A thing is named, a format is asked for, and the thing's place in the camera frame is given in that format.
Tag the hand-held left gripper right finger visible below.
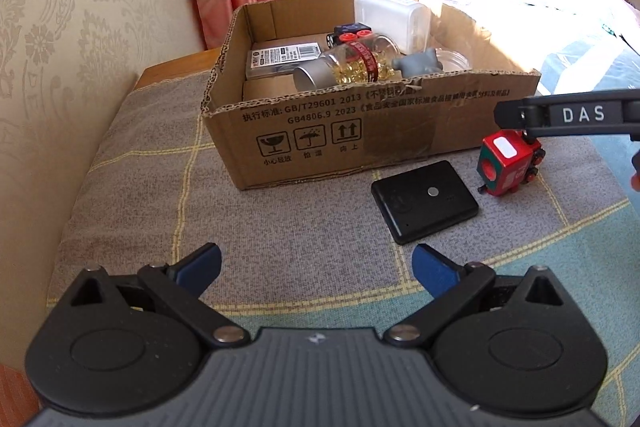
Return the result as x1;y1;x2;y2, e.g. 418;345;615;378
384;243;566;349

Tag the red patterned cloth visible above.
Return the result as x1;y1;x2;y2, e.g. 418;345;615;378
0;359;43;427

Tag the black device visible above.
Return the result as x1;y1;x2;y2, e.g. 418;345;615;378
371;160;479;245

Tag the checked grey teal cloth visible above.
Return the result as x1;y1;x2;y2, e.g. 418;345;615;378
47;69;640;323

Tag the brown cardboard box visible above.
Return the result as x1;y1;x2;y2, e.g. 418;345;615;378
200;0;542;192

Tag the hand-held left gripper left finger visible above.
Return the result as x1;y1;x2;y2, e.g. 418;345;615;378
70;242;251;349

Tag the clear plastic jar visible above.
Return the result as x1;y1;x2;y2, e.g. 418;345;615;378
432;48;473;74

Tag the white translucent plastic box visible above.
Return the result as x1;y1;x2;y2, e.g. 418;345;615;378
353;0;432;55

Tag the clear labelled packet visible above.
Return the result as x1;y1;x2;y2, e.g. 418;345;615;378
246;43;323;80

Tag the capsule bottle with red label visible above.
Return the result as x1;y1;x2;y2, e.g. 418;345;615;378
292;34;401;92

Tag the wooden bedside table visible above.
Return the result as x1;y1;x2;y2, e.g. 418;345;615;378
137;48;223;90

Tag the red fidget cube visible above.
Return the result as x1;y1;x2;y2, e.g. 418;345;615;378
476;132;547;198

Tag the grey plastic figure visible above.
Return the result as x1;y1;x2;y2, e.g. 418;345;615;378
391;48;443;78

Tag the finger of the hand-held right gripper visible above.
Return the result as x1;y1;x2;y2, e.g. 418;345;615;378
494;94;549;140

